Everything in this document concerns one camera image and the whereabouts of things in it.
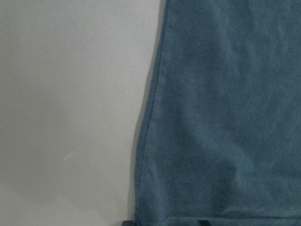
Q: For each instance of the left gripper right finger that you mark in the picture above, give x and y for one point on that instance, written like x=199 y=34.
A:
x=204 y=223

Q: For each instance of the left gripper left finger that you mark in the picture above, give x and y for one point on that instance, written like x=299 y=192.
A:
x=128 y=223

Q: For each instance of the black graphic t-shirt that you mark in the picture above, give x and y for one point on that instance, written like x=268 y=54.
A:
x=221 y=134

